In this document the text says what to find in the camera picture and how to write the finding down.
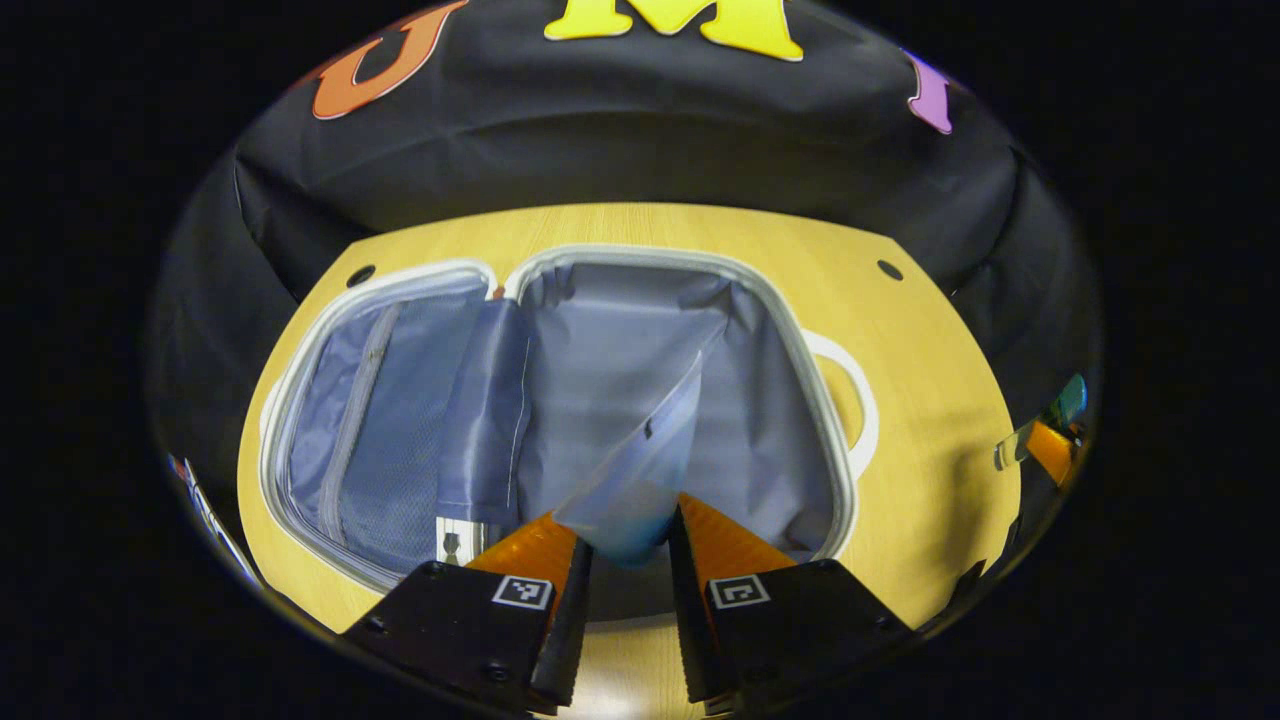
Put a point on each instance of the white suitcase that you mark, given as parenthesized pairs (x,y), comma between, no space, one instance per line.
(620,340)

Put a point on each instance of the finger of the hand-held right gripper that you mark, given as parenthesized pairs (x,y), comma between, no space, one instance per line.
(1052,448)

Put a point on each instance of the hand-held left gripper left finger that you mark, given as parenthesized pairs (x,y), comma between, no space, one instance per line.
(570,640)

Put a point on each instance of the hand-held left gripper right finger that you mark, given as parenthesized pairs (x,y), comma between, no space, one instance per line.
(690,640)

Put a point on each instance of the red and white desk clutter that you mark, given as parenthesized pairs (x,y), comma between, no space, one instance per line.
(205,510)

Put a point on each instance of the blue skin care bottle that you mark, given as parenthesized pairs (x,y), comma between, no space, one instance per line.
(1068,400)

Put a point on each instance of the clear blue skin care sachet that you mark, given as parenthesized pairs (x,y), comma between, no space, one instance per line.
(640,470)

